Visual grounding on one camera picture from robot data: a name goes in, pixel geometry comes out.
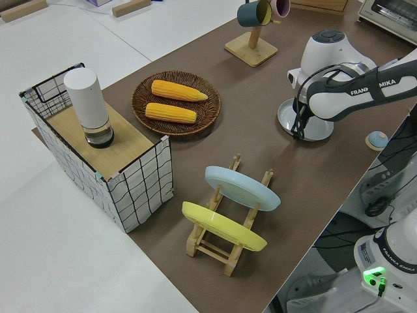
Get black wire storage basket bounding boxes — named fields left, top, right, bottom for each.
left=19, top=61, right=173, bottom=234

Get gray round plate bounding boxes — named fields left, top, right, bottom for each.
left=277, top=97, right=335, bottom=142

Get long yellow corn cob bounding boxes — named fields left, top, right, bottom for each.
left=151, top=80, right=209, bottom=102

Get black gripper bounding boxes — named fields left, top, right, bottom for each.
left=291, top=93, right=311, bottom=141

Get short yellow corn cob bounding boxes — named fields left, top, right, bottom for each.
left=145, top=102, right=198, bottom=125

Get white power strip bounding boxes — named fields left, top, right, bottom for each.
left=360, top=153, right=414, bottom=200

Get wooden mug tree stand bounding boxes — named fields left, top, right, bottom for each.
left=224, top=0, right=280, bottom=68

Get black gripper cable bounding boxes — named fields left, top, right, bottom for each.
left=293, top=63, right=359, bottom=108

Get yellow plate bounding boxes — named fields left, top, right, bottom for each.
left=181, top=201, right=268, bottom=252

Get round wicker basket tray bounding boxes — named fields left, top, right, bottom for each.
left=130, top=70, right=222, bottom=137

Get white cylinder bottle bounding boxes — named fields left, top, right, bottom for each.
left=63, top=70, right=115, bottom=149

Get light wooden block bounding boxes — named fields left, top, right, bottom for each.
left=0, top=0, right=48, bottom=23
left=111, top=0, right=153, bottom=18

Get wooden dish rack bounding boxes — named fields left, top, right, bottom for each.
left=185, top=152, right=274, bottom=277

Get light blue plate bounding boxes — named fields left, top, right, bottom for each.
left=205, top=165, right=281, bottom=213

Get black power adapter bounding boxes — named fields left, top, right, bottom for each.
left=364, top=198, right=389, bottom=218

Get cream toaster oven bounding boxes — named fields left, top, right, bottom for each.
left=357, top=0, right=417, bottom=45

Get pink mug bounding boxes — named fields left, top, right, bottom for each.
left=272, top=0, right=291, bottom=18

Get wooden basket lid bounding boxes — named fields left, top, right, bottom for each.
left=44, top=104, right=156, bottom=173

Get dark teal mug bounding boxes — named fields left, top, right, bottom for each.
left=237, top=0, right=273, bottom=27

